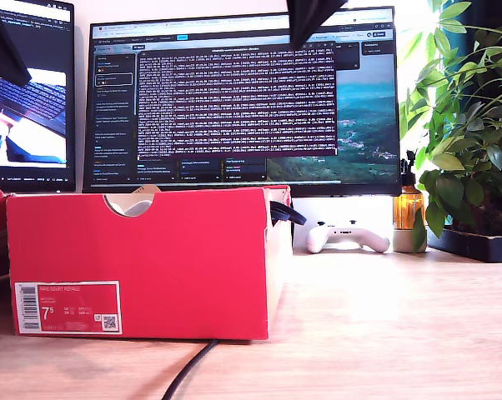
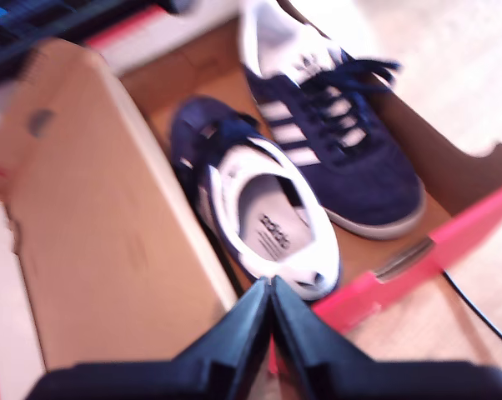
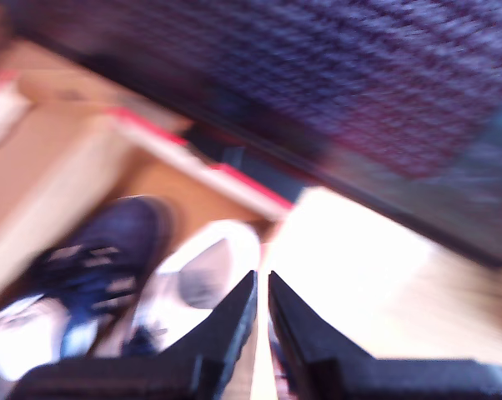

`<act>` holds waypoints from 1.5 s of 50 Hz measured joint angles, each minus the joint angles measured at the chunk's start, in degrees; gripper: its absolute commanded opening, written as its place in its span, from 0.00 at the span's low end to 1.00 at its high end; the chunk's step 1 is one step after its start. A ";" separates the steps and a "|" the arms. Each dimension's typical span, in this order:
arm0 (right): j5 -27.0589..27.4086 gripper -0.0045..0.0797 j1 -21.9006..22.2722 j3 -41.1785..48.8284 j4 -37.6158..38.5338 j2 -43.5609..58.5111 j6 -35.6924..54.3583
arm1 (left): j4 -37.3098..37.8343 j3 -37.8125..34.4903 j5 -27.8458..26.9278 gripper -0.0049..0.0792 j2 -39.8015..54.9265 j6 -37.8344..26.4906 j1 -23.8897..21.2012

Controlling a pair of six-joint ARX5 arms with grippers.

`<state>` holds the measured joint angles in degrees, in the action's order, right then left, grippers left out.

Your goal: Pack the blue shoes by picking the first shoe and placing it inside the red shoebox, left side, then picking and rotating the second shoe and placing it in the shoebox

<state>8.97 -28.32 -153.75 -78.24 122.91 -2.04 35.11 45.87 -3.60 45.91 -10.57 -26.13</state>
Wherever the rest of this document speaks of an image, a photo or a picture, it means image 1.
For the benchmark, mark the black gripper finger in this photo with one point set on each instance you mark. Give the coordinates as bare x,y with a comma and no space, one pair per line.
307,16
3,46

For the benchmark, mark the red cardboard shoebox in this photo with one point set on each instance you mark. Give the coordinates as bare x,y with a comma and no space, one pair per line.
151,258

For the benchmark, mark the small black computer monitor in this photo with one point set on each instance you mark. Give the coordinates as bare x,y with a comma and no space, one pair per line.
34,125

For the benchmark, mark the large black computer monitor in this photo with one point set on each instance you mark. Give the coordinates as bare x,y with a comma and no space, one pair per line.
242,104

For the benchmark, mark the green leafy houseplant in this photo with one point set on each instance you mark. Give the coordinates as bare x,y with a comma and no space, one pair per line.
463,137

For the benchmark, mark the amber pump bottle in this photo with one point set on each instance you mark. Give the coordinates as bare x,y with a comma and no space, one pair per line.
407,206

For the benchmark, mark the black monitor stand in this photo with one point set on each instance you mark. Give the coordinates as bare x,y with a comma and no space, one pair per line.
293,233

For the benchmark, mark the white game controller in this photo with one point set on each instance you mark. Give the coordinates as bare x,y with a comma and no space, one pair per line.
317,241

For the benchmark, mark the pale round pot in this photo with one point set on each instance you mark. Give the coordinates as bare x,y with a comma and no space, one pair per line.
403,241

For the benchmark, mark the black plant pot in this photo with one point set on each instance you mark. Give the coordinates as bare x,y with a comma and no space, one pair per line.
476,248

